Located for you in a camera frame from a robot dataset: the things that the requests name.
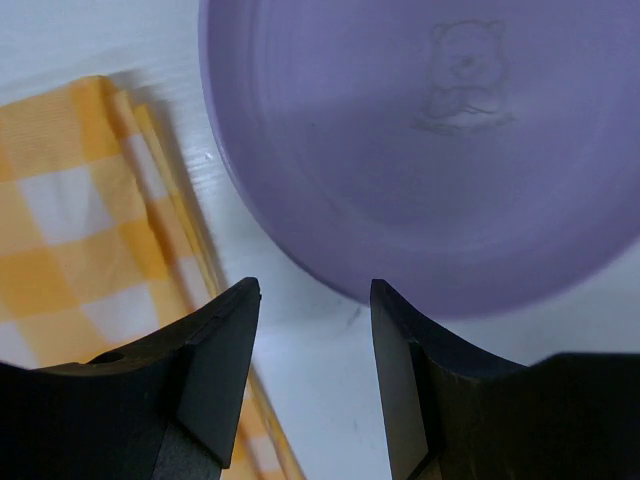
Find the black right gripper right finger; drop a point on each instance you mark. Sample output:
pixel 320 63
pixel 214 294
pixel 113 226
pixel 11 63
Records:
pixel 454 410

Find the purple plastic plate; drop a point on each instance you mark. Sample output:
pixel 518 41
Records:
pixel 479 156

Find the yellow checkered cloth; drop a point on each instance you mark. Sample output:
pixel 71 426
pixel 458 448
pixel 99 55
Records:
pixel 99 247

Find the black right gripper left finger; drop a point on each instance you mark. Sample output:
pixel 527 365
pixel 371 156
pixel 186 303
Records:
pixel 166 406

